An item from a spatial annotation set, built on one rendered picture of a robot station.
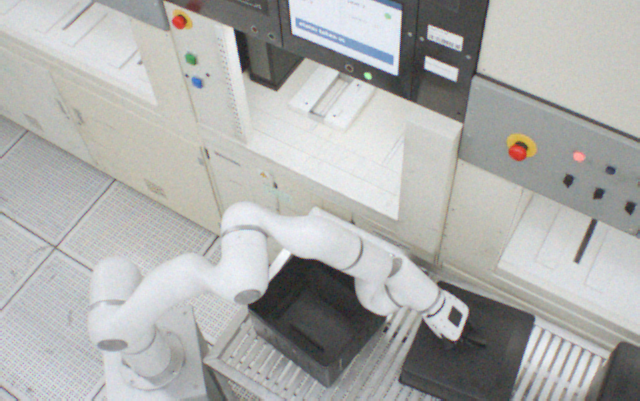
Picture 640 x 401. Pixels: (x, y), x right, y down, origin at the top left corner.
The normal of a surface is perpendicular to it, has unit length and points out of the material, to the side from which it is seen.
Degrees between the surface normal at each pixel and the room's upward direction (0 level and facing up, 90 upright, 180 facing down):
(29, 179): 0
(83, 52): 0
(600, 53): 90
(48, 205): 0
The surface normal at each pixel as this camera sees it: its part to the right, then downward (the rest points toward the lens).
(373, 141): -0.05, -0.56
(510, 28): -0.52, 0.72
